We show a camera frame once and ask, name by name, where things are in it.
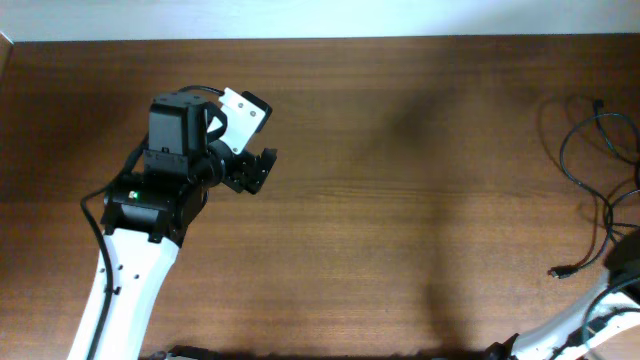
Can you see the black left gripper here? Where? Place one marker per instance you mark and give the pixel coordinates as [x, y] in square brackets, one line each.
[255, 171]

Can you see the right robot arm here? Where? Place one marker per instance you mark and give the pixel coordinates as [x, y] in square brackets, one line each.
[610, 307]

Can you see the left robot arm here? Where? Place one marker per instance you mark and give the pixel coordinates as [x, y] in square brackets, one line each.
[192, 145]

